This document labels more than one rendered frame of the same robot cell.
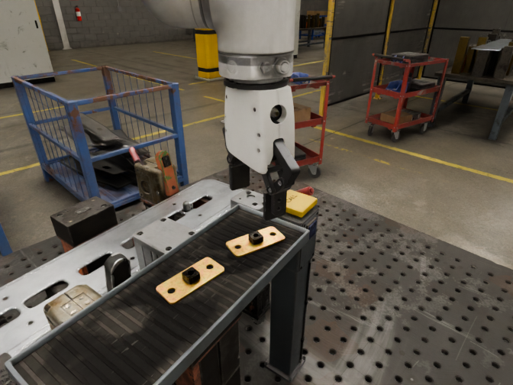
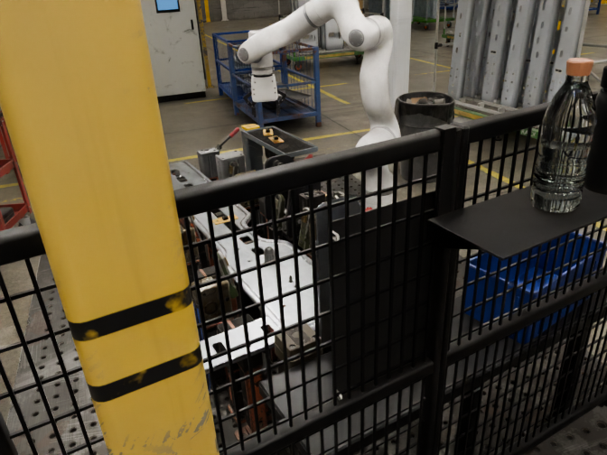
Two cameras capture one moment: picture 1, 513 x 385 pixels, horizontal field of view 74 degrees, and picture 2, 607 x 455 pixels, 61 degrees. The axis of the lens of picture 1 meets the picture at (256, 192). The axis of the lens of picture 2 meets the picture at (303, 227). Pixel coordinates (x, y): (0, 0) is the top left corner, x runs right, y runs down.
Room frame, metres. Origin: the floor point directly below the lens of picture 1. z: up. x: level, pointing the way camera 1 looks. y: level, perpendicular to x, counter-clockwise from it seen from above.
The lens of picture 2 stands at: (-0.61, 1.79, 1.74)
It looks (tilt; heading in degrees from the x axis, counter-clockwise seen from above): 27 degrees down; 296
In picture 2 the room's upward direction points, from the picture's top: 3 degrees counter-clockwise
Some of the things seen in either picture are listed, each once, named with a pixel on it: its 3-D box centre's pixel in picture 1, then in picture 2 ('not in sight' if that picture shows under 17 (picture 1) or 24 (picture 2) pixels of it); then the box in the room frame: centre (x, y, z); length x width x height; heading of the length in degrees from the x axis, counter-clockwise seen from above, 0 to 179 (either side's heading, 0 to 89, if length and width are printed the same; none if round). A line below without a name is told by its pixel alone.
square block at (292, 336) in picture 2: not in sight; (301, 397); (-0.20, 1.02, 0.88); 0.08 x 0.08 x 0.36; 55
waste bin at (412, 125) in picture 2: not in sight; (423, 137); (0.35, -2.66, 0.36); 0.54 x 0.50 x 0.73; 45
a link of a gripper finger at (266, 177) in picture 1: (271, 166); not in sight; (0.38, -0.02, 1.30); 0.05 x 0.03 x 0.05; 31
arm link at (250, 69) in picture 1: (256, 65); (263, 69); (0.41, 0.00, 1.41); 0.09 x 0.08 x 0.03; 31
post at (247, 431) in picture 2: not in sight; (252, 389); (-0.06, 1.01, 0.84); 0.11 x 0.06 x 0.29; 55
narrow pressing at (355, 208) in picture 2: not in sight; (340, 271); (-0.26, 0.92, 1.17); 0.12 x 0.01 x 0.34; 55
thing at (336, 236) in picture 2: not in sight; (396, 298); (-0.45, 1.16, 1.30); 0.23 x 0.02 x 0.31; 55
